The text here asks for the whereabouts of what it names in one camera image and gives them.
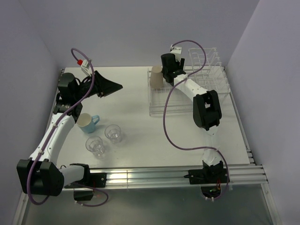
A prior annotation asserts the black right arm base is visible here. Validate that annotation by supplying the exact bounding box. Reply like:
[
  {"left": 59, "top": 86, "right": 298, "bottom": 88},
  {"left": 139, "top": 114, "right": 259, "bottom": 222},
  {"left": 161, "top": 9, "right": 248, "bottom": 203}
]
[{"left": 184, "top": 161, "right": 230, "bottom": 202}]

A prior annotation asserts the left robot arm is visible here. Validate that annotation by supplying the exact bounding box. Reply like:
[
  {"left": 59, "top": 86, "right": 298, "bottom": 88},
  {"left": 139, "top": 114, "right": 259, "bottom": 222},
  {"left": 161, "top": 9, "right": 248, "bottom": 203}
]
[{"left": 16, "top": 71, "right": 123, "bottom": 196}]

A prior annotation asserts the clear glass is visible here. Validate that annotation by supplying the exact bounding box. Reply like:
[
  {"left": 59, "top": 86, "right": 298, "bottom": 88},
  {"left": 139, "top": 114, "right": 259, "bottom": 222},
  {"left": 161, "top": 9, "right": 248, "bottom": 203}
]
[
  {"left": 85, "top": 136, "right": 105, "bottom": 159},
  {"left": 105, "top": 124, "right": 122, "bottom": 144}
]

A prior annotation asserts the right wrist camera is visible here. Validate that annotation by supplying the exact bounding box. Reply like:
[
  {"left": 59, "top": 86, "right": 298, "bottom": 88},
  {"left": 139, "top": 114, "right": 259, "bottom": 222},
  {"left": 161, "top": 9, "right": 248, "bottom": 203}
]
[{"left": 170, "top": 45, "right": 182, "bottom": 62}]

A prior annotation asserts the aluminium mounting rail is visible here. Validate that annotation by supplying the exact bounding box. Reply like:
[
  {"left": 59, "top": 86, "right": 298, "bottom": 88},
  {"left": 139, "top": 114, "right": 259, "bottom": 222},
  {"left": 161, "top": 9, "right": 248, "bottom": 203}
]
[{"left": 85, "top": 164, "right": 268, "bottom": 190}]

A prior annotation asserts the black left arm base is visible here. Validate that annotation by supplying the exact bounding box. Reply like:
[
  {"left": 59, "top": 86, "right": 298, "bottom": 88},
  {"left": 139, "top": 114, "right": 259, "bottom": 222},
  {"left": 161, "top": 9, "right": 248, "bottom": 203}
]
[{"left": 60, "top": 163, "right": 109, "bottom": 207}]

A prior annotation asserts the beige plastic tumbler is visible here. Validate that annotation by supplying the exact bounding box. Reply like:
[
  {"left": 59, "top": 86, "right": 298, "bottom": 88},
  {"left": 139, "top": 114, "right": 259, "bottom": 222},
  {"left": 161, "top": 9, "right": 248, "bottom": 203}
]
[{"left": 150, "top": 66, "right": 164, "bottom": 89}]

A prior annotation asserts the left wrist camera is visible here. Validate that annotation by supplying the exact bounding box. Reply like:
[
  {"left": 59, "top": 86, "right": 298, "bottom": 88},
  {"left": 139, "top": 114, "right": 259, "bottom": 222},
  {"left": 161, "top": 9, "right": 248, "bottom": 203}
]
[{"left": 77, "top": 60, "right": 92, "bottom": 76}]

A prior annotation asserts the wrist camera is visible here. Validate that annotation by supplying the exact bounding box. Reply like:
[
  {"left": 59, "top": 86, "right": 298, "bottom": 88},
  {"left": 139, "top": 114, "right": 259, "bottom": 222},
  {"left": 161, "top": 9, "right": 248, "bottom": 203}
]
[
  {"left": 170, "top": 45, "right": 182, "bottom": 62},
  {"left": 77, "top": 60, "right": 92, "bottom": 76}
]

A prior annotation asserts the light blue mug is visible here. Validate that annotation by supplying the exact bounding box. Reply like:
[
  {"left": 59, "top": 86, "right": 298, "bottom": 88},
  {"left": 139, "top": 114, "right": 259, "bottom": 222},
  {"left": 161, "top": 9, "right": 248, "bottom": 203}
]
[{"left": 76, "top": 113, "right": 100, "bottom": 134}]

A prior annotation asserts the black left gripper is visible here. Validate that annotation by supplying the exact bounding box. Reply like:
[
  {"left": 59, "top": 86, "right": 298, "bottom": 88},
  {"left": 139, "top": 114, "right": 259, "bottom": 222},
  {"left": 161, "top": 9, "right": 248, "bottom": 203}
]
[{"left": 73, "top": 71, "right": 122, "bottom": 101}]

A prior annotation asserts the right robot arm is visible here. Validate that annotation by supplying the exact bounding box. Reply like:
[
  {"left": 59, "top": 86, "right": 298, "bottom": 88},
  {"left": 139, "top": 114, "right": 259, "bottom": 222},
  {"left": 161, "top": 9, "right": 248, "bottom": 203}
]
[{"left": 161, "top": 53, "right": 226, "bottom": 183}]

